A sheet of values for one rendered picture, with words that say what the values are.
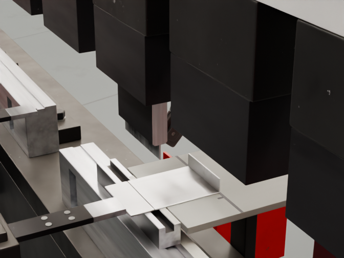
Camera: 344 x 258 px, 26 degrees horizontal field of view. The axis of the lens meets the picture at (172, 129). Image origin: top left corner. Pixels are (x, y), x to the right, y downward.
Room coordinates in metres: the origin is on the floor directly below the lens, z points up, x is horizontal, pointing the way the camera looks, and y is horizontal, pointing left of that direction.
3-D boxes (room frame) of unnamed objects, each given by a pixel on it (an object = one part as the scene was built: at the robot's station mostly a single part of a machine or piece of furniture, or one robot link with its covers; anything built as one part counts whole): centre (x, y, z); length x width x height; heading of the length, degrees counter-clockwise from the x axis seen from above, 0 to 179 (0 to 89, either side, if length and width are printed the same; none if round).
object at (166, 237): (0.87, 0.05, 0.99); 0.20 x 0.03 x 0.03; 28
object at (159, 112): (0.85, 0.04, 1.13); 0.10 x 0.02 x 0.10; 28
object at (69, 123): (1.41, 0.27, 0.89); 0.30 x 0.05 x 0.03; 28
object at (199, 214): (0.92, -0.09, 1.00); 0.26 x 0.18 x 0.01; 118
